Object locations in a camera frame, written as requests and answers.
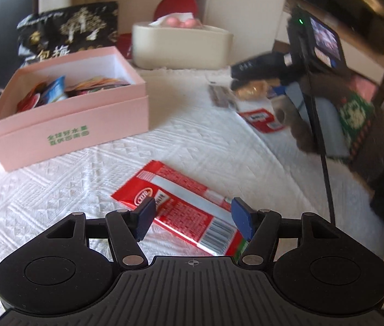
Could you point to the small red snack packet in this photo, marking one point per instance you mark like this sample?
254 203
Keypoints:
262 120

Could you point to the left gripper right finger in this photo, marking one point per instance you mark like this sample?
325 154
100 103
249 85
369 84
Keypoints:
260 230

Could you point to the round red jelly cup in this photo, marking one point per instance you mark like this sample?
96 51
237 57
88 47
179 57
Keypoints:
29 101

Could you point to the sesame bar clear packet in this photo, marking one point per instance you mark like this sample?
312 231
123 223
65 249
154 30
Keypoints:
222 97

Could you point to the cream tissue box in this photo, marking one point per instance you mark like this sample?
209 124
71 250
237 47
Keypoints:
205 48

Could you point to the white textured tablecloth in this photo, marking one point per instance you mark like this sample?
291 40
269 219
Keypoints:
211 145

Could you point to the blue seaweed snack packet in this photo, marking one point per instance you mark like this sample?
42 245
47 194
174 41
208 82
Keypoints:
54 92

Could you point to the long red snack packet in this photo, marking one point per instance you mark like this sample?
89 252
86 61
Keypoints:
186 208

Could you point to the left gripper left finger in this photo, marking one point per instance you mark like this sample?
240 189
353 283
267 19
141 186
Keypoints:
127 228

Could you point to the red quail egg pouch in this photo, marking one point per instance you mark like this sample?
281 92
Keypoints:
97 82

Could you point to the bun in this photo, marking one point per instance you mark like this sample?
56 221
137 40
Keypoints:
253 90

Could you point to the red round lid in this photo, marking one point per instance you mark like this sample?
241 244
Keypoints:
166 7

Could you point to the gloved right hand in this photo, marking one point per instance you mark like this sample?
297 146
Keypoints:
362 124

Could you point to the pink cardboard box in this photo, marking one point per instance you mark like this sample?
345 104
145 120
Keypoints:
78 122

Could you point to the black plum snack bag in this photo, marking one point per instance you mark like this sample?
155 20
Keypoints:
56 33

